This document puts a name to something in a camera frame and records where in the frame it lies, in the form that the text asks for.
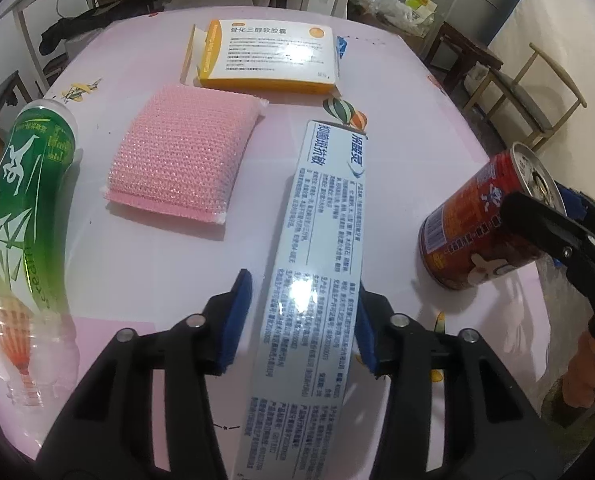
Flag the green plastic bottle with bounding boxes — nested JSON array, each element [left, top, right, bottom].
[[0, 100, 83, 411]]

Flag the person's right hand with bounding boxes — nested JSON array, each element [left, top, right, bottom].
[[560, 330, 595, 411]]

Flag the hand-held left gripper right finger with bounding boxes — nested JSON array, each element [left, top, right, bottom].
[[355, 287, 563, 480]]

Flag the red drink can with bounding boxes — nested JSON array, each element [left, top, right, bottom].
[[418, 142, 568, 292]]

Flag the dark wooden stool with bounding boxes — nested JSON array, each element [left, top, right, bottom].
[[426, 21, 504, 92]]

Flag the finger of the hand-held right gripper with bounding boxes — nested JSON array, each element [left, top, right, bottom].
[[557, 187, 595, 246], [500, 191, 595, 267]]

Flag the white blue toothpaste box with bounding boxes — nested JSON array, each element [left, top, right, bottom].
[[238, 120, 371, 480]]

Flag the yellow white medicine box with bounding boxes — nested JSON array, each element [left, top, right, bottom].
[[180, 19, 343, 97]]

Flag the pink sponge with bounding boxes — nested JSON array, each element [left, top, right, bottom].
[[102, 85, 269, 226]]

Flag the pink printed tablecloth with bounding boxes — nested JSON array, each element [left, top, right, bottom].
[[0, 5, 571, 463]]

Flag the black cloth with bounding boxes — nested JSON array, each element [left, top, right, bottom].
[[38, 10, 123, 56]]

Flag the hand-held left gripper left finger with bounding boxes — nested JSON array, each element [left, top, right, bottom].
[[38, 268, 254, 480]]

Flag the white plastic bags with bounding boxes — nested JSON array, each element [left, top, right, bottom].
[[385, 0, 441, 38]]

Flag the white mattress with blue edge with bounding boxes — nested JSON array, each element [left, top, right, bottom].
[[487, 0, 595, 161]]

